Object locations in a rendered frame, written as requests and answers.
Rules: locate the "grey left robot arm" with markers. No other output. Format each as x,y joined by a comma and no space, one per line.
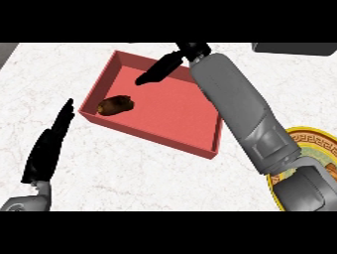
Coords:
29,199

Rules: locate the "red cardboard box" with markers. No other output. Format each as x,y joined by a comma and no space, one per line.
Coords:
163,104

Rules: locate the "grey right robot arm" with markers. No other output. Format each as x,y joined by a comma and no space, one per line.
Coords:
259,132

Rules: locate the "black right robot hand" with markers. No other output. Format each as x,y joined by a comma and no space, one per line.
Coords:
163,67

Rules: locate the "dark grey appliance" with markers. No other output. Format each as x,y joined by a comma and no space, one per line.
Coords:
296,48

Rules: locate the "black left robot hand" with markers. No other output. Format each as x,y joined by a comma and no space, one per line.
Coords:
47,152

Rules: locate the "yellow-rimmed patterned plate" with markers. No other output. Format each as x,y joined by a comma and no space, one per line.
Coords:
323,145

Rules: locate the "brown sweet potato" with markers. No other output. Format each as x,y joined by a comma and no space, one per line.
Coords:
114,105

